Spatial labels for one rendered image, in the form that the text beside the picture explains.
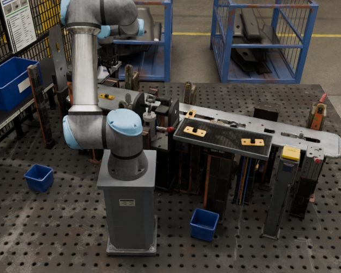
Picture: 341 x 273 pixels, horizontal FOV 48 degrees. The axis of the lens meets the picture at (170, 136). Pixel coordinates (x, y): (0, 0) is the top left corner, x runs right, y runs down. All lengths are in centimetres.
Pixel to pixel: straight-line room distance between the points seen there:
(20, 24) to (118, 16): 104
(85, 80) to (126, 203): 47
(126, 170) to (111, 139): 14
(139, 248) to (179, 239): 18
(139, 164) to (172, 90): 138
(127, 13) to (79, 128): 42
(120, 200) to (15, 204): 69
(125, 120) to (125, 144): 8
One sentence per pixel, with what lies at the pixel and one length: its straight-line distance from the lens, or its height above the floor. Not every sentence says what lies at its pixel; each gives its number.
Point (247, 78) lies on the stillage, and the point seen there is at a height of 16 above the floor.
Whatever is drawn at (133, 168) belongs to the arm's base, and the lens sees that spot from 137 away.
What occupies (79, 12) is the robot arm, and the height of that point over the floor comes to 162.
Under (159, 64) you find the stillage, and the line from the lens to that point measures 426.
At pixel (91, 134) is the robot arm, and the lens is 131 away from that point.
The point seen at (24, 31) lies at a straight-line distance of 233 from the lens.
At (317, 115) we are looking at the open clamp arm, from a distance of 194.
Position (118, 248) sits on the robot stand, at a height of 73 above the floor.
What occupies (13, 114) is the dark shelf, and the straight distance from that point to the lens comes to 200.
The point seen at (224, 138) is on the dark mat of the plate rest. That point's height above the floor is 116.
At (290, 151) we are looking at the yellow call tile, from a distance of 149.
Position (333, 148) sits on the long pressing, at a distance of 185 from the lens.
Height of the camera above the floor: 206
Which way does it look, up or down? 37 degrees down
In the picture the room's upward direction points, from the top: 1 degrees clockwise
